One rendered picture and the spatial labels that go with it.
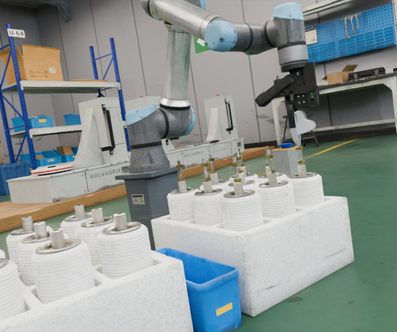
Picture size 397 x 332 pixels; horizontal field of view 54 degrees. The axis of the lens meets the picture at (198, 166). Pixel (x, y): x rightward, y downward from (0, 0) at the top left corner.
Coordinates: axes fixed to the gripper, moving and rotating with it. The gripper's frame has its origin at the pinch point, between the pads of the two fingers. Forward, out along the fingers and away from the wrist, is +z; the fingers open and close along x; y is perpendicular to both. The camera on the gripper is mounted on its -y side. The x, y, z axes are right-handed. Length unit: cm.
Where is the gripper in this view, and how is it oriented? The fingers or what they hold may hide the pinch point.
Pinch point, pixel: (295, 141)
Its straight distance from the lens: 109.6
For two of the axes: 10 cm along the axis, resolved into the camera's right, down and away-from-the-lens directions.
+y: 9.1, -1.0, -4.1
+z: 1.5, 9.9, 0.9
